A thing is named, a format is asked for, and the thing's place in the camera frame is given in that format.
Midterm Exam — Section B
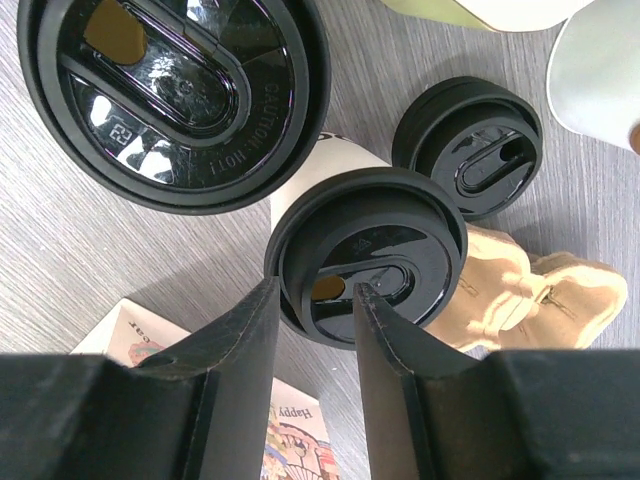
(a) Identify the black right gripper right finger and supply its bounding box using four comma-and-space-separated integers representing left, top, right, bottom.
354, 284, 639, 479

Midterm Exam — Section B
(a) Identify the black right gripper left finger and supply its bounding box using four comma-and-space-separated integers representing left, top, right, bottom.
1, 278, 279, 479

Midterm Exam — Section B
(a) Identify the brown paper bag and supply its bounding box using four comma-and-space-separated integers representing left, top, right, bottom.
71, 298, 340, 480

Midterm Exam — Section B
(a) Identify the cardboard cup carrier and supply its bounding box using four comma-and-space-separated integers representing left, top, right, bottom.
425, 226, 628, 352

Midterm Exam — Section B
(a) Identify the black cup lid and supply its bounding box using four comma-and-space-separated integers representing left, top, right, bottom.
264, 167, 468, 350
16, 1, 331, 216

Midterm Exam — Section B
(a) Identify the white paper cup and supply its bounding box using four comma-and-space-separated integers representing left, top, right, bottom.
270, 132, 390, 231

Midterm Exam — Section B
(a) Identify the stack of black lids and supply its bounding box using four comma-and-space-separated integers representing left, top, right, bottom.
391, 76, 543, 222

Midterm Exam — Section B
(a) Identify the white straw holder cup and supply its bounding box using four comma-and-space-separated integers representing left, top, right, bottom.
546, 0, 639, 154

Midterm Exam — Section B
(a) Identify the pale green mug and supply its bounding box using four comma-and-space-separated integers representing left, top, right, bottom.
382, 0, 591, 32

